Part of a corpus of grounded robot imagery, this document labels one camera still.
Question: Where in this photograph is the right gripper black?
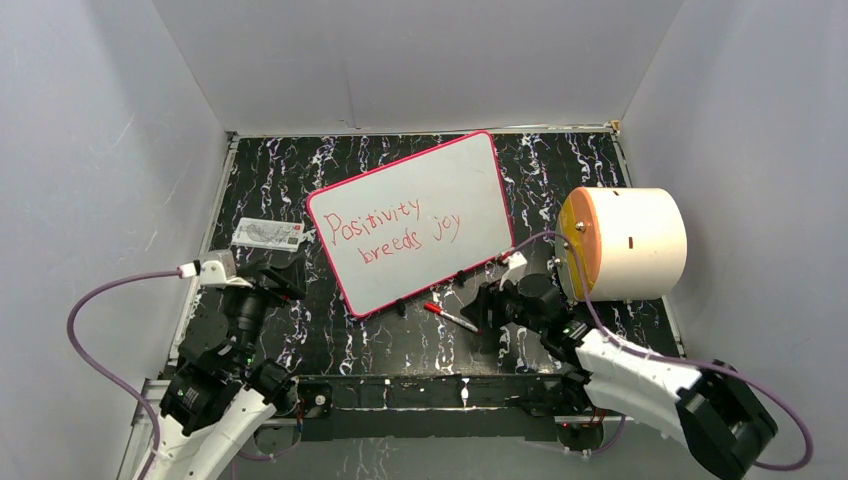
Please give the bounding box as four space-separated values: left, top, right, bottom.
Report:
460 270 546 335

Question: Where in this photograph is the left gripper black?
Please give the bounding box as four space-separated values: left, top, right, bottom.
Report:
228 251 307 367

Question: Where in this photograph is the red whiteboard marker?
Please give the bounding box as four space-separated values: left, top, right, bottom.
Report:
433 308 481 334

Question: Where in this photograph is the pink framed whiteboard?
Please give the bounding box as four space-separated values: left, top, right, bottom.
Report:
306 131 515 317

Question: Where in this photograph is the red marker cap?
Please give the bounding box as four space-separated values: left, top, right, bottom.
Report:
424 302 444 315

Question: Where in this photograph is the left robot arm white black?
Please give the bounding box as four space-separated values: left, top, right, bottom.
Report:
133 250 307 479

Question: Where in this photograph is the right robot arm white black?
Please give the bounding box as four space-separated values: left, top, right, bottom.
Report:
460 274 778 479

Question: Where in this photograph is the white printed card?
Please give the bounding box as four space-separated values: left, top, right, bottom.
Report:
231 218 305 252

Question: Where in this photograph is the white cylinder orange end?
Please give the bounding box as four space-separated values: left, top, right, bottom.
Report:
555 187 688 302

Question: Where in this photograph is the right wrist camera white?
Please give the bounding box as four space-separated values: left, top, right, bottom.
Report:
498 251 528 291

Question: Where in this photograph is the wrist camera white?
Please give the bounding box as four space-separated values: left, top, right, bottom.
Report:
177 249 253 288
498 251 528 291

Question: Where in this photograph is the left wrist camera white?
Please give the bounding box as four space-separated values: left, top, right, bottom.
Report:
177 249 253 288

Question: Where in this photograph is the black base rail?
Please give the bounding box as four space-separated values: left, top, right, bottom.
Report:
299 374 621 449

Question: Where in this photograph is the aluminium frame rail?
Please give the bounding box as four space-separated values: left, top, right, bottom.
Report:
131 376 727 427

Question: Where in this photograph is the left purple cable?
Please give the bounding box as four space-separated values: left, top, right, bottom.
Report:
66 268 299 480

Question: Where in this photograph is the purple cable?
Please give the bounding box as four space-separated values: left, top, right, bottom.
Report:
66 268 299 480
498 230 815 473

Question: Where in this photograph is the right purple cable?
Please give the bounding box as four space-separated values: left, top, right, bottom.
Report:
498 230 815 473

